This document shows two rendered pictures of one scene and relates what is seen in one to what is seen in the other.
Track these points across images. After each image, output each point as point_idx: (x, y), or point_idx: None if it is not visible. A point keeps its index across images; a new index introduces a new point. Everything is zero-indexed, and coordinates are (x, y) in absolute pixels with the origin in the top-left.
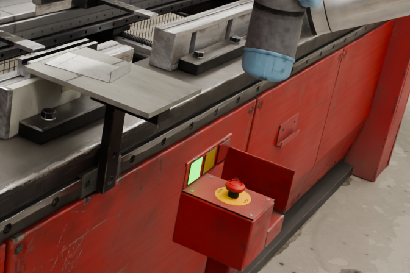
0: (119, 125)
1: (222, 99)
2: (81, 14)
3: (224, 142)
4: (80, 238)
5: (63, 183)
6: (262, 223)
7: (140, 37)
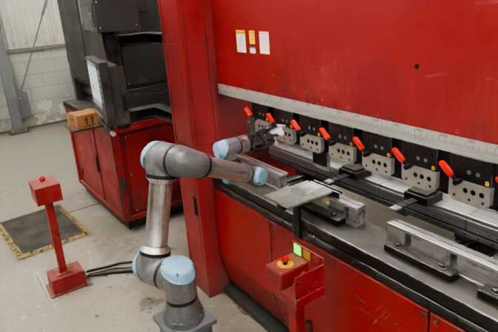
0: (296, 212)
1: (385, 273)
2: (421, 206)
3: (316, 256)
4: None
5: (287, 220)
6: (273, 277)
7: None
